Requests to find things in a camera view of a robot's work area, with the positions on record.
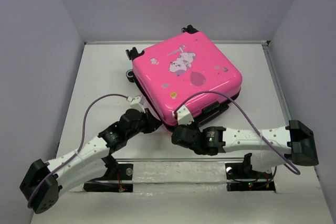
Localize purple cable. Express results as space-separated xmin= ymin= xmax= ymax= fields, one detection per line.
xmin=27 ymin=93 xmax=131 ymax=208
xmin=174 ymin=91 xmax=301 ymax=175

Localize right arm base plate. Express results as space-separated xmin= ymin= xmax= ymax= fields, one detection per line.
xmin=225 ymin=163 xmax=276 ymax=192

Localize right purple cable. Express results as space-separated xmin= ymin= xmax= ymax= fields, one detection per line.
xmin=174 ymin=91 xmax=301 ymax=175

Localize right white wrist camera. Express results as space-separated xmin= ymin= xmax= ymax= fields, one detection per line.
xmin=172 ymin=105 xmax=194 ymax=125

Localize pink hard-shell suitcase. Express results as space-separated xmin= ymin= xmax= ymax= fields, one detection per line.
xmin=126 ymin=25 xmax=243 ymax=132

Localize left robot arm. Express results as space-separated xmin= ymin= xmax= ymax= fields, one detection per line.
xmin=19 ymin=109 xmax=162 ymax=214

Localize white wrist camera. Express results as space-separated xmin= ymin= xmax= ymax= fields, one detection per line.
xmin=172 ymin=105 xmax=194 ymax=125
xmin=127 ymin=95 xmax=145 ymax=113

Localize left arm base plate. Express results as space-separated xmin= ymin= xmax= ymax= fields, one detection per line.
xmin=83 ymin=163 xmax=133 ymax=193

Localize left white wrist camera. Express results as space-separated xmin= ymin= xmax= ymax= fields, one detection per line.
xmin=127 ymin=95 xmax=145 ymax=113

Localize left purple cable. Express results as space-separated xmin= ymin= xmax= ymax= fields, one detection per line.
xmin=27 ymin=93 xmax=131 ymax=208

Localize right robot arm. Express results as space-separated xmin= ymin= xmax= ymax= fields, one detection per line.
xmin=171 ymin=120 xmax=319 ymax=178

